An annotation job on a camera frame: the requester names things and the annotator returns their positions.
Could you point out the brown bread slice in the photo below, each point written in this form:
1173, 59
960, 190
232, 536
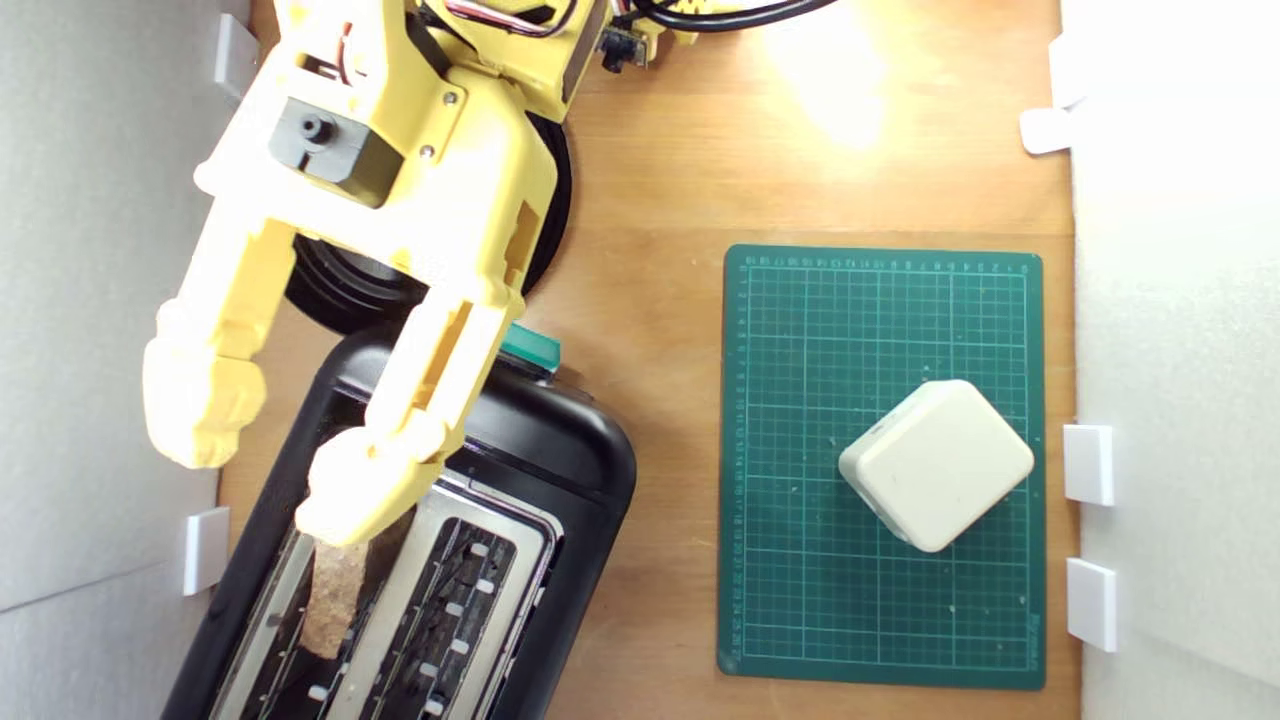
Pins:
335, 600

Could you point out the green toaster lever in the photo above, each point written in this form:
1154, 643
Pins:
535, 348

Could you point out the black two-slot toaster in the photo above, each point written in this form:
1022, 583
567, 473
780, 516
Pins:
560, 470

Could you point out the black plate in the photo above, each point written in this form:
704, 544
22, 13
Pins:
340, 290

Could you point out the green cutting mat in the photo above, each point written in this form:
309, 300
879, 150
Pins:
800, 600

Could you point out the white block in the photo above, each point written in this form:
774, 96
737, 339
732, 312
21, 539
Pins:
935, 465

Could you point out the white wall clip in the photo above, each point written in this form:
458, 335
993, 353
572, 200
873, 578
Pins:
1088, 465
206, 550
1045, 130
1091, 603
232, 55

